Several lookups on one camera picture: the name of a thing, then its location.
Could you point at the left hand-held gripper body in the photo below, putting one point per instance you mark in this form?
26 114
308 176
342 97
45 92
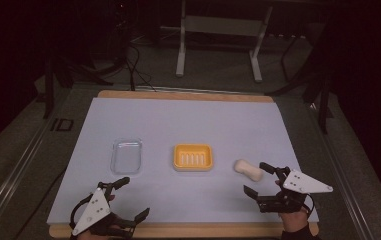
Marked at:
93 210

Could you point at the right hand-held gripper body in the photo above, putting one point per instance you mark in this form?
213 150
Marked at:
303 184

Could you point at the cream soap bar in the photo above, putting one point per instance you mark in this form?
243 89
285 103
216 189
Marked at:
248 170

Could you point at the clear plastic container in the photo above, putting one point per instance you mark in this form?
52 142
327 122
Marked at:
126 156

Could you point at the yellow soap dish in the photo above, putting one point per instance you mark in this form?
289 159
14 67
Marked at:
193 156

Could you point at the person's left hand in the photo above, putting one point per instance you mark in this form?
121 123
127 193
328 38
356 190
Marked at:
89 237

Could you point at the person's right hand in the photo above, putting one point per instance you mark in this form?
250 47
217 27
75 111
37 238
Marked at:
293 220

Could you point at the light blue table mat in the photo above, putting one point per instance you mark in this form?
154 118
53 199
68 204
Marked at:
184 126

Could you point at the black stand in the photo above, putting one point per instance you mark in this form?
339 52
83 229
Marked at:
49 86
323 100

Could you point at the white metal stand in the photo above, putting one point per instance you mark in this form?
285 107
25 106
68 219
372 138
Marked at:
223 25

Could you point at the metal floor rail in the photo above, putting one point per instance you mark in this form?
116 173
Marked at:
344 173
14 173

